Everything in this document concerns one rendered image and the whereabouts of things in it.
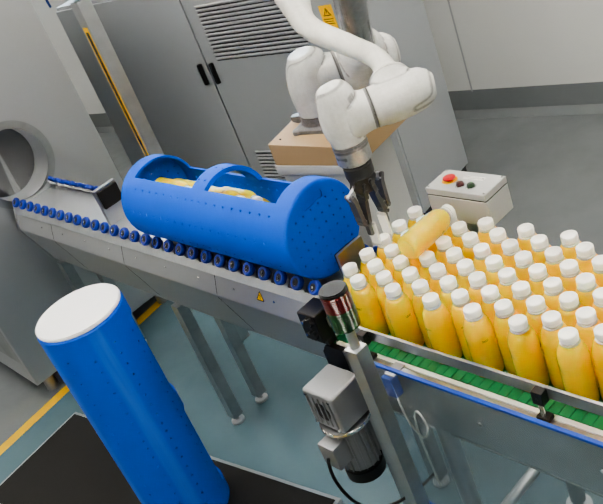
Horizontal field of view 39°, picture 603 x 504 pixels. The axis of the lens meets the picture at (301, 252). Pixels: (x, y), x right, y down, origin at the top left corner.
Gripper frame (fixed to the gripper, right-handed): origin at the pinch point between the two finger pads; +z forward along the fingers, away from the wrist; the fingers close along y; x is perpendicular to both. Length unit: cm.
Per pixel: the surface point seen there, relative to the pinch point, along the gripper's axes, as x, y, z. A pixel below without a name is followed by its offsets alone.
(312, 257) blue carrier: -18.7, 10.3, 5.9
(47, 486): -150, 81, 96
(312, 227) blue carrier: -18.7, 6.6, -1.6
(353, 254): -10.7, 2.8, 8.5
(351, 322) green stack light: 29, 40, -8
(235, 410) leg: -114, 10, 104
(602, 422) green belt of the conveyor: 71, 21, 20
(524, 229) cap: 35.6, -12.6, 2.6
